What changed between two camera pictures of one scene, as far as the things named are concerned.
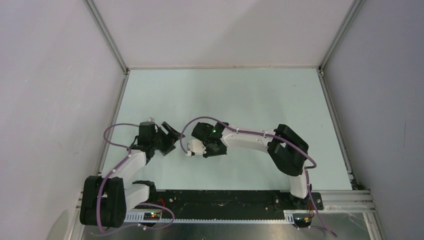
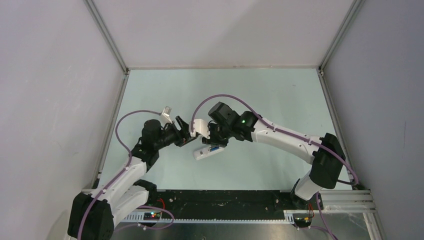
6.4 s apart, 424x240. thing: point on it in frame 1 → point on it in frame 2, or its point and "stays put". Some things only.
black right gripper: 222,151 → 212,140
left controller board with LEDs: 151,216 stays put
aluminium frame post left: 97,17 stays put
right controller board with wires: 302,220 stays put
